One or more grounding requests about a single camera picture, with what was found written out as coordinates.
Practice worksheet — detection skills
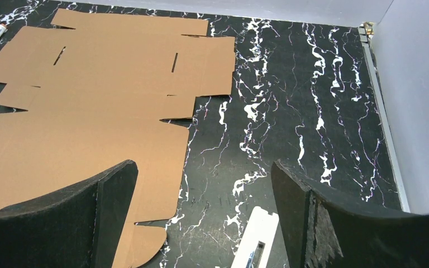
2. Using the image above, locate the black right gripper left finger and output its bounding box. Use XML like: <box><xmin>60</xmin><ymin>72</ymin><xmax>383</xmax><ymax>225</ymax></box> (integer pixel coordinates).
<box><xmin>0</xmin><ymin>160</ymin><xmax>139</xmax><ymax>267</ymax></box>

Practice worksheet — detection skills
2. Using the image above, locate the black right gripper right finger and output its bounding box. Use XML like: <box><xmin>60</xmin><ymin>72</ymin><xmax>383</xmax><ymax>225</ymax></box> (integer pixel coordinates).
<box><xmin>271</xmin><ymin>160</ymin><xmax>429</xmax><ymax>267</ymax></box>

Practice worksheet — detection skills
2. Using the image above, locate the brown cardboard box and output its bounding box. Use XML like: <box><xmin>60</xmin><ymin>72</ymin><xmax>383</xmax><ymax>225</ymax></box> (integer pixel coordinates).
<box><xmin>0</xmin><ymin>9</ymin><xmax>236</xmax><ymax>267</ymax></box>

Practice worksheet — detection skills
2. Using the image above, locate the white plastic block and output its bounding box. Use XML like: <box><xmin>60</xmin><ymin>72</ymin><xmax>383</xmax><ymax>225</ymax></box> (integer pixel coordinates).
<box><xmin>231</xmin><ymin>206</ymin><xmax>279</xmax><ymax>268</ymax></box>

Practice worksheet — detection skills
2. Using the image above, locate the aluminium table edge rail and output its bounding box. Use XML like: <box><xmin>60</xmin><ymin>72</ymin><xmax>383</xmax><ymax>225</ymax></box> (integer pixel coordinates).
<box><xmin>357</xmin><ymin>22</ymin><xmax>411</xmax><ymax>213</ymax></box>

